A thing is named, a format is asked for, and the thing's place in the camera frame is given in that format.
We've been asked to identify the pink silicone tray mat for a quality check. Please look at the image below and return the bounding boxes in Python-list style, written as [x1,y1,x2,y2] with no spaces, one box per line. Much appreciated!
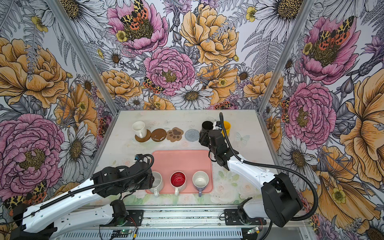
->
[152,150,213,195]

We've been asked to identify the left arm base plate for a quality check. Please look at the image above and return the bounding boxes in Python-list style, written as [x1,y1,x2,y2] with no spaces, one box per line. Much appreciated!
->
[121,210,144,227]

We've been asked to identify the dark brown round coaster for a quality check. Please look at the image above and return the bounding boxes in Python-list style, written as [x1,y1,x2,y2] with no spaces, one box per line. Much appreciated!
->
[151,129,167,142]

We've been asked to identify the circuit board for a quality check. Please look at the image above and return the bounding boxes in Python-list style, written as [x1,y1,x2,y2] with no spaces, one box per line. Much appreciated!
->
[110,230,136,240]
[247,227,260,235]

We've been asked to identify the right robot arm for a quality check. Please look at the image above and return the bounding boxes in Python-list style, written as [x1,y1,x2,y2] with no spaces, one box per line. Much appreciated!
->
[199,130,303,227]

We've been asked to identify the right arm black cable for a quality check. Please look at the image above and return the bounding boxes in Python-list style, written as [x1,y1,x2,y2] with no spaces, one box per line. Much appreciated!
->
[218,112,319,240]

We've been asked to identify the brown paw shaped coaster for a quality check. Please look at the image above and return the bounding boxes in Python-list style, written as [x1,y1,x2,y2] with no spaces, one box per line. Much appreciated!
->
[166,127,184,143]

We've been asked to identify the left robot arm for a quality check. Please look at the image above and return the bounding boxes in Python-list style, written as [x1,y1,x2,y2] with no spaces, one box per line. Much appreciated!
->
[10,159,154,240]

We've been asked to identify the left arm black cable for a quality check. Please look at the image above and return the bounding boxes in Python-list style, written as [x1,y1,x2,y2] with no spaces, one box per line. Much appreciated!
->
[0,153,155,226]

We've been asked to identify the black mug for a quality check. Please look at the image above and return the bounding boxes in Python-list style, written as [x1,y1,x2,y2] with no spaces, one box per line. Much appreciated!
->
[201,121,214,134]

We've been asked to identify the grey round felt coaster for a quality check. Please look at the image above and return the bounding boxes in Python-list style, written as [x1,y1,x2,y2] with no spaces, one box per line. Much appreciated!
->
[185,129,200,142]

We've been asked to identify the red inside mug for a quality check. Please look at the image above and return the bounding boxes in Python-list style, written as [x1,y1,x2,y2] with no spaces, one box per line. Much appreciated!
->
[170,172,187,196]

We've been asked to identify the yellow mug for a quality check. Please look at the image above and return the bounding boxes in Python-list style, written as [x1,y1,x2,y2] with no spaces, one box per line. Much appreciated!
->
[222,121,231,137]

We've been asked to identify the aluminium front rail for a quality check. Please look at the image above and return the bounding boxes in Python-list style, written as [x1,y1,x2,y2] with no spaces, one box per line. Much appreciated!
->
[53,205,313,232]

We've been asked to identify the right circuit board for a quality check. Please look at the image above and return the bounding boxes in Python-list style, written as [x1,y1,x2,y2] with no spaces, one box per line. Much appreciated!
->
[247,227,260,235]

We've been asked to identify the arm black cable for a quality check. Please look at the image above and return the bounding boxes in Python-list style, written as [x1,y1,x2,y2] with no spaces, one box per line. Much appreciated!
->
[0,153,155,226]
[218,112,319,240]

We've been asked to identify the white lavender mug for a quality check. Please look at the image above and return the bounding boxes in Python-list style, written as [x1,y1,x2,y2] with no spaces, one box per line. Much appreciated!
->
[193,171,210,198]

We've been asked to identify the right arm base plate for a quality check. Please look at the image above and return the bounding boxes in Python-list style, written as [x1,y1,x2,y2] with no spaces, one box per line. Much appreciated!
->
[224,209,267,226]

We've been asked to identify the left circuit board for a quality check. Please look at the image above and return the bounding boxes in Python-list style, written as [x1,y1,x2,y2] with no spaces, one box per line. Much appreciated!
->
[110,230,136,240]

